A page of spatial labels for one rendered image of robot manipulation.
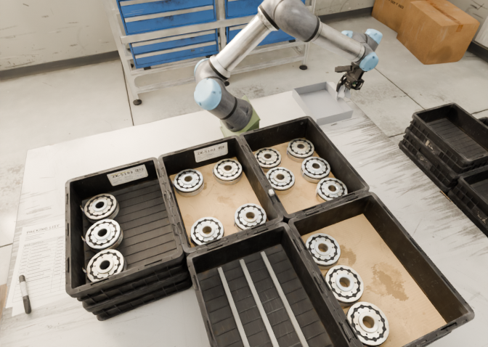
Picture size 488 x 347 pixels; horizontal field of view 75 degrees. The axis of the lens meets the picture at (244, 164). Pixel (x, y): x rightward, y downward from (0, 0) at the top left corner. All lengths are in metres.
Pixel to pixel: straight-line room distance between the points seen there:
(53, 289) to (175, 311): 0.41
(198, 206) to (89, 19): 2.81
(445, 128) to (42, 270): 2.08
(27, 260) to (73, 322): 0.31
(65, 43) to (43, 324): 2.95
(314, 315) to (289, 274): 0.13
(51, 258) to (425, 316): 1.17
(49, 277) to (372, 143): 1.39
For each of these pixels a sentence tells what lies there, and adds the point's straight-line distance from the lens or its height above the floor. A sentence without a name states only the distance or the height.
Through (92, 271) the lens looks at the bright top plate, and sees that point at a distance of 1.03.
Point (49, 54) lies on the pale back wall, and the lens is 3.82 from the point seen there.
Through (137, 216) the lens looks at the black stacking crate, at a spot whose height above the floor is 0.83.
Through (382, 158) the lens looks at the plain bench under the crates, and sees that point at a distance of 1.52.
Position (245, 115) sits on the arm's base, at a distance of 1.37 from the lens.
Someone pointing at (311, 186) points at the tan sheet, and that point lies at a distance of 1.16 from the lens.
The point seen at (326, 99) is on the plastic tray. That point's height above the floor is 0.70.
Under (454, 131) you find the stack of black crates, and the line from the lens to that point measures 2.19.
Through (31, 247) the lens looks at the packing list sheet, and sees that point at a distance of 1.38.
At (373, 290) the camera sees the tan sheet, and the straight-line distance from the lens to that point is 1.01.
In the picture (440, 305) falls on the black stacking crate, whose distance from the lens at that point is 1.04.
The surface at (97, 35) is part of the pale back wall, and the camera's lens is 3.70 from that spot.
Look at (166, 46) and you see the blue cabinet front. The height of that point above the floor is 0.46.
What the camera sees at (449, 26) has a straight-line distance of 3.74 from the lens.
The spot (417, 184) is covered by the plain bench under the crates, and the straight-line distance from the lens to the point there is 1.47.
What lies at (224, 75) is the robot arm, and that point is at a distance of 1.38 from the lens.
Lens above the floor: 1.72
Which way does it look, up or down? 47 degrees down
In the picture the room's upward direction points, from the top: 1 degrees counter-clockwise
